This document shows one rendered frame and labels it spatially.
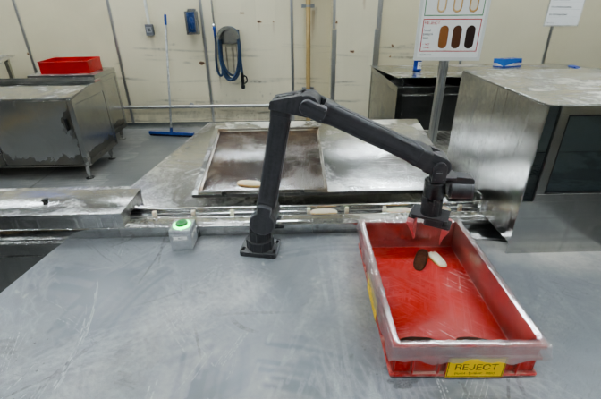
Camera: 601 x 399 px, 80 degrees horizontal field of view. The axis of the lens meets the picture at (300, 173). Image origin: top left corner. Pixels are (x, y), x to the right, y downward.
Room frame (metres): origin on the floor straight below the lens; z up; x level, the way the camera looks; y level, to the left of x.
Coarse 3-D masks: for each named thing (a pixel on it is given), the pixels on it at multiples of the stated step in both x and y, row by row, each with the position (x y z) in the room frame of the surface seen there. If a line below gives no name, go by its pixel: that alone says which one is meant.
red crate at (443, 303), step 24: (384, 264) 0.87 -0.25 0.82; (408, 264) 0.87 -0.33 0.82; (432, 264) 0.87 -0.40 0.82; (456, 264) 0.87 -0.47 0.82; (408, 288) 0.77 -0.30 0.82; (432, 288) 0.77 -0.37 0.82; (456, 288) 0.77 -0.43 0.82; (408, 312) 0.68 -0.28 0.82; (432, 312) 0.68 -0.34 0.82; (456, 312) 0.68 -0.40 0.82; (480, 312) 0.68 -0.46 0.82; (408, 336) 0.61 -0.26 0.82; (432, 336) 0.61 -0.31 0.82; (456, 336) 0.61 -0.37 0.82; (480, 336) 0.61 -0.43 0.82; (504, 336) 0.61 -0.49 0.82
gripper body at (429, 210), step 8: (424, 200) 0.88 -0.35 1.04; (440, 200) 0.87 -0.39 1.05; (416, 208) 0.91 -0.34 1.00; (424, 208) 0.87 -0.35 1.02; (432, 208) 0.86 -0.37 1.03; (440, 208) 0.86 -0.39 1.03; (416, 216) 0.88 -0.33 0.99; (424, 216) 0.86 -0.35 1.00; (432, 216) 0.86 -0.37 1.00; (440, 216) 0.86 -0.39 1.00; (448, 216) 0.86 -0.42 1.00
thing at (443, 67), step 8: (440, 64) 1.91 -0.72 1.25; (448, 64) 1.90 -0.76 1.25; (440, 72) 1.90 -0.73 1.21; (440, 80) 1.90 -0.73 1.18; (440, 88) 1.90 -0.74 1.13; (440, 96) 1.90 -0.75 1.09; (440, 104) 1.90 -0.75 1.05; (432, 112) 1.93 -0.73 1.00; (440, 112) 1.90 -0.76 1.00; (432, 120) 1.90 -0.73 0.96; (432, 128) 1.90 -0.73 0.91; (432, 136) 1.90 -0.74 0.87
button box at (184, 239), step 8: (192, 224) 1.00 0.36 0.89; (168, 232) 0.96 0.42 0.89; (176, 232) 0.96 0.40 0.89; (184, 232) 0.96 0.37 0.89; (192, 232) 0.98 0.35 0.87; (176, 240) 0.96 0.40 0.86; (184, 240) 0.96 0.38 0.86; (192, 240) 0.97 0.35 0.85; (176, 248) 0.96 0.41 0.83; (184, 248) 0.96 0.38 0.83; (192, 248) 0.96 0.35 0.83
